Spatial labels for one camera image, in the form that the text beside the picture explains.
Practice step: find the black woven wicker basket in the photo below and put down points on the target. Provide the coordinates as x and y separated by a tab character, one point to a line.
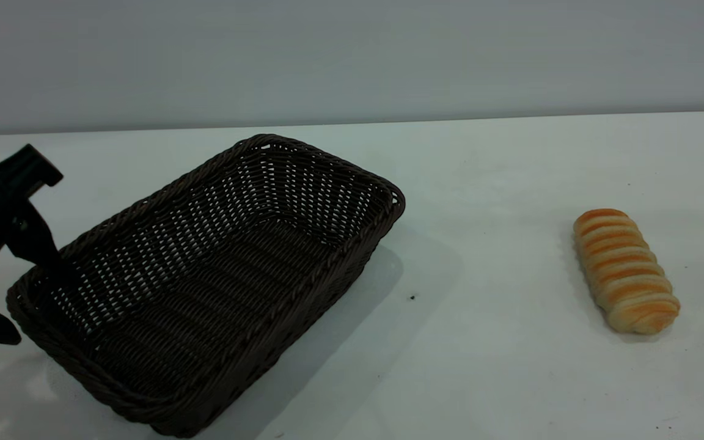
223	287

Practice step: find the striped golden bread roll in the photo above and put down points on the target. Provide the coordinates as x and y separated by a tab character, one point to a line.
624	269

